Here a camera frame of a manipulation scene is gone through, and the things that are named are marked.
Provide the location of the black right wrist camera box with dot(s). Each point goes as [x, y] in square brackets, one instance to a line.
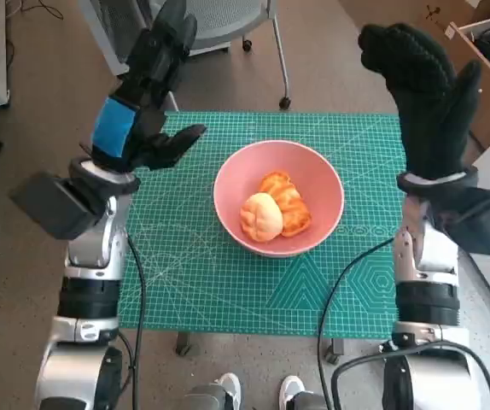
[484, 222]

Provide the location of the white left shoe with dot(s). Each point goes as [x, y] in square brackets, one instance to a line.
[230, 386]

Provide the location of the black gloved right hand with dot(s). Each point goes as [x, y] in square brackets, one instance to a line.
[433, 115]

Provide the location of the black table foot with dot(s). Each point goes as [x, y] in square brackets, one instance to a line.
[182, 344]
[334, 347]

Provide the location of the green cutting mat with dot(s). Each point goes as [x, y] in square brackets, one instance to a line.
[211, 290]

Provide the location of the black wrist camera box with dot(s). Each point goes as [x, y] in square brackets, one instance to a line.
[484, 222]
[53, 209]

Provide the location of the oblong toy bread loaf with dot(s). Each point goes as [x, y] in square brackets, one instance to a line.
[292, 205]

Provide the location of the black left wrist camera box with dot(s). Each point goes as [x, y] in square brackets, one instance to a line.
[53, 209]

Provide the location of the round toy bread bun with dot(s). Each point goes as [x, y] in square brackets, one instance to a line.
[262, 218]

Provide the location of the black left hand blue tape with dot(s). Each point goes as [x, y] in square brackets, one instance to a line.
[147, 128]

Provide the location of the grey right leg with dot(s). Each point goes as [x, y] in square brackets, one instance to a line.
[311, 400]

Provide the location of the pink bowl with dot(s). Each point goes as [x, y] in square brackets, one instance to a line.
[236, 179]

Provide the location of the grey leg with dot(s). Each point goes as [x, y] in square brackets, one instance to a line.
[204, 397]
[311, 400]

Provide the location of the grey mesh office chair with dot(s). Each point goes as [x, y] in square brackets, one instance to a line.
[228, 17]

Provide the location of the white right shoe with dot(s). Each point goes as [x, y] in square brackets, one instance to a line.
[291, 386]

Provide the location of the grey left leg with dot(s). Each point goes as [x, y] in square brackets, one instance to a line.
[204, 397]

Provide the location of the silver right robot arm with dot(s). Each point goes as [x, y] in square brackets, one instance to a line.
[428, 299]

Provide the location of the white shoe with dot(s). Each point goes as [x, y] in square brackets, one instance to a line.
[291, 386]
[230, 386]

